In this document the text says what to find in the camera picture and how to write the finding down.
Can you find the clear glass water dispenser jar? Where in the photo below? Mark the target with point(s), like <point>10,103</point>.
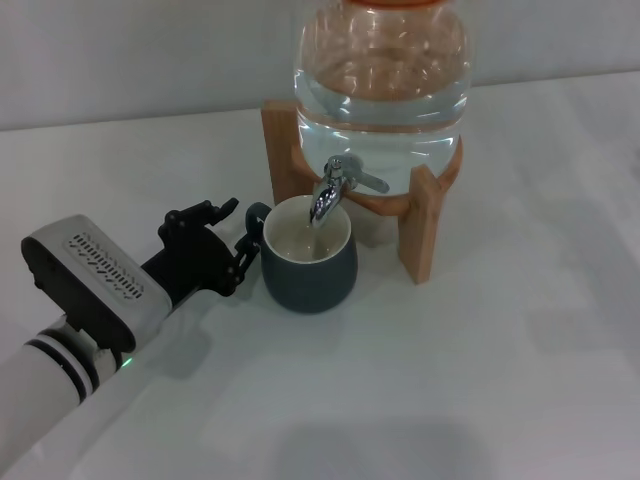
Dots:
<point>380,100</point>

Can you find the light wooden dispenser stand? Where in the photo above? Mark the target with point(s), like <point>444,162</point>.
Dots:
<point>422,225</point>

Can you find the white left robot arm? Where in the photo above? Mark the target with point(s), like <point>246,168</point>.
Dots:
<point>35,390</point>

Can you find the dark grey mug white inside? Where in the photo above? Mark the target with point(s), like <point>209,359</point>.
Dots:
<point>310,285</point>

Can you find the chrome faucet with lever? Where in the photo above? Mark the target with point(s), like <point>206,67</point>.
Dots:
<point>327,197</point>

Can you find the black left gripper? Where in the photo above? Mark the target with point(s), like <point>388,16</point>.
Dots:
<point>195,265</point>

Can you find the white and black wrist camera box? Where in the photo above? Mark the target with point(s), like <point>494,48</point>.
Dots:
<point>100,280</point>

